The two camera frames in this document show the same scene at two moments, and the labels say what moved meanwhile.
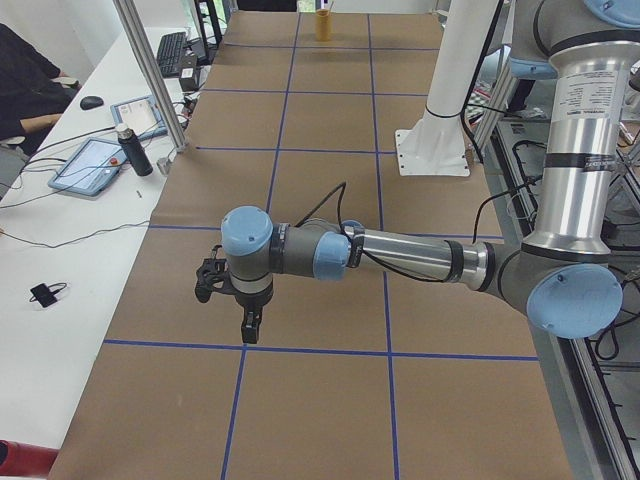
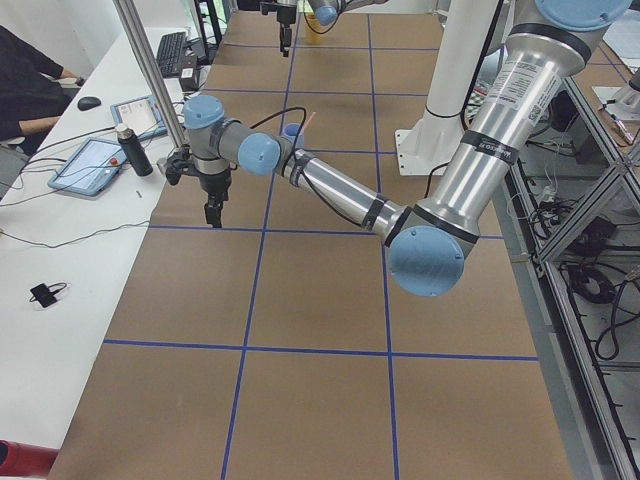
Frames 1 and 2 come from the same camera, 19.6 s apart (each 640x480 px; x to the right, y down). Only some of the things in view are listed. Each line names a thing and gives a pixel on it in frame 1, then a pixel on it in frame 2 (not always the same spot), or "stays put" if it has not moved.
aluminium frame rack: (593, 382) stays put
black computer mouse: (90, 102) stays put
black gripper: (212, 275) -> (180, 162)
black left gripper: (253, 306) -> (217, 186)
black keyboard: (170, 53) stays put
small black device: (44, 295) stays put
